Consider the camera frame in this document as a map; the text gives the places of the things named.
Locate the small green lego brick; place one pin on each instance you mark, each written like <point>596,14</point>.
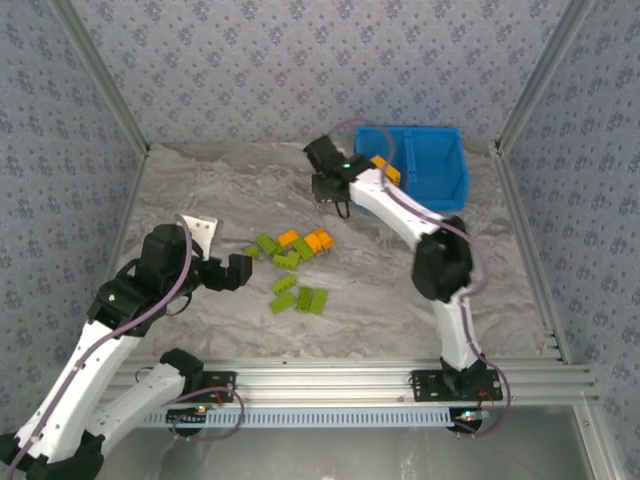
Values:
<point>251,251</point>

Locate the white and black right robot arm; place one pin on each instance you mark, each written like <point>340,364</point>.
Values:
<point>390,205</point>

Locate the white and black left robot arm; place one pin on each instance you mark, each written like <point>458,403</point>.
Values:
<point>75,380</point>

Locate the small black controller board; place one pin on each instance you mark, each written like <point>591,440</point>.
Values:
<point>467,416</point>
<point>187,415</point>

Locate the grey metal panel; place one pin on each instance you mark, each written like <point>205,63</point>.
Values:
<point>325,455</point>

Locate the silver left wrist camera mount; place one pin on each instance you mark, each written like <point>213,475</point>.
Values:
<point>202,232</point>

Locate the aluminium table side rail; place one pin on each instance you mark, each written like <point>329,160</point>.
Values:
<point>525,250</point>
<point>131,200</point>

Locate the aluminium front rail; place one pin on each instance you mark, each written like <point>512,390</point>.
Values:
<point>325,380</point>

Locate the aluminium corner post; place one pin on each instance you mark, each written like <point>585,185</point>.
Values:
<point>544,75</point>
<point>101,75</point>

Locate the aluminium lower frame post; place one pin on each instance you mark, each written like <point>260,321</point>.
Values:
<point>600,445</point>

